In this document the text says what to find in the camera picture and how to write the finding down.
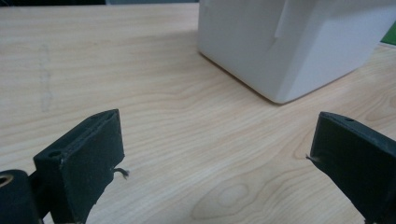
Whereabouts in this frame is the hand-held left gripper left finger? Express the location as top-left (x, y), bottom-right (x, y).
top-left (33, 108), bottom-right (130, 224)

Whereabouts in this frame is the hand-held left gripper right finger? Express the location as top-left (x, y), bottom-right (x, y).
top-left (306, 111), bottom-right (396, 224)

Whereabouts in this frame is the green and white carton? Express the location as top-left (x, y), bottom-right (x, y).
top-left (380, 21), bottom-right (396, 47)

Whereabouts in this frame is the white plastic storage box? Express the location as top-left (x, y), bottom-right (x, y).
top-left (197, 0), bottom-right (396, 105)

